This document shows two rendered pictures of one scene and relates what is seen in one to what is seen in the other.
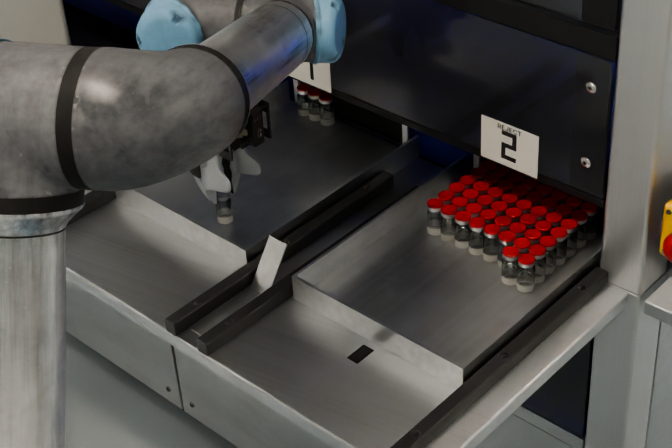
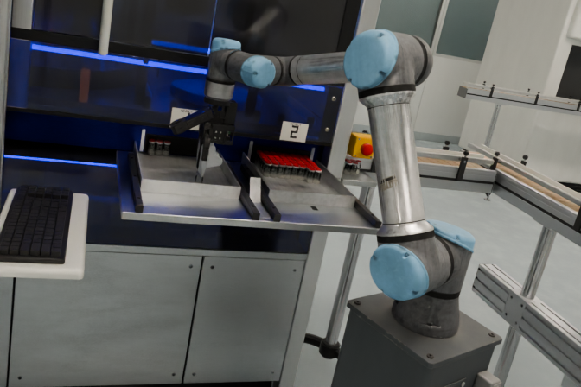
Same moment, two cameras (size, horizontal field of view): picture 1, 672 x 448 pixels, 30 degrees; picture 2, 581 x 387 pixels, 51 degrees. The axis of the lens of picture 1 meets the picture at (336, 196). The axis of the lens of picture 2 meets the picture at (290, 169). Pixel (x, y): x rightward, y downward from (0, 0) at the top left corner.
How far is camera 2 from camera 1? 1.58 m
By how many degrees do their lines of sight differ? 60
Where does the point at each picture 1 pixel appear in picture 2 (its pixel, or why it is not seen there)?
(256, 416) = (86, 352)
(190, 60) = not seen: hidden behind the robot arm
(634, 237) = (342, 154)
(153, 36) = (263, 71)
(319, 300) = (284, 195)
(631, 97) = (348, 99)
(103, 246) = (171, 206)
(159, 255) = (198, 202)
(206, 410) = (35, 374)
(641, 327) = not seen: hidden behind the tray
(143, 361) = not seen: outside the picture
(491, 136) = (286, 130)
